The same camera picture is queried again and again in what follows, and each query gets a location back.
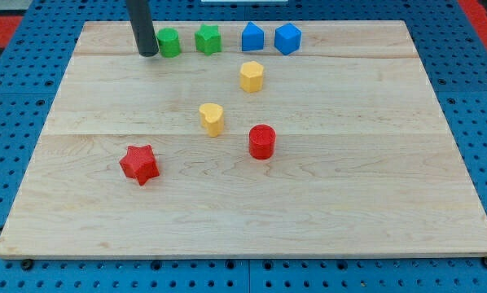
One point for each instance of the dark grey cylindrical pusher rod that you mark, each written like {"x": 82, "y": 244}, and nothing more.
{"x": 142, "y": 26}

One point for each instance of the yellow hexagon block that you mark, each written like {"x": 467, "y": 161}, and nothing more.
{"x": 251, "y": 76}

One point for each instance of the green cylinder block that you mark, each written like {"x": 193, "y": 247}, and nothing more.
{"x": 169, "y": 44}

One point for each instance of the green star block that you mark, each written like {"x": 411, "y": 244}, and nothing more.
{"x": 208, "y": 39}

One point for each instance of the yellow heart block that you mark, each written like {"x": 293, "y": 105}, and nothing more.
{"x": 212, "y": 118}

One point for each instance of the blue pentagon block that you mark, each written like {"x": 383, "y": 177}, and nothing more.
{"x": 252, "y": 37}

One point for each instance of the red star block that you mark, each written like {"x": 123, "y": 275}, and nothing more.
{"x": 140, "y": 164}

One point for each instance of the blue cube block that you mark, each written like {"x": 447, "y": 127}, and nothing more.
{"x": 287, "y": 39}

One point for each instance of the red cylinder block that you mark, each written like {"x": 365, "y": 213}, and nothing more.
{"x": 262, "y": 140}

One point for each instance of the light wooden board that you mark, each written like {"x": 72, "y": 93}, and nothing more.
{"x": 364, "y": 166}

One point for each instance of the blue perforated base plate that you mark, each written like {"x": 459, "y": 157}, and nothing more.
{"x": 32, "y": 66}

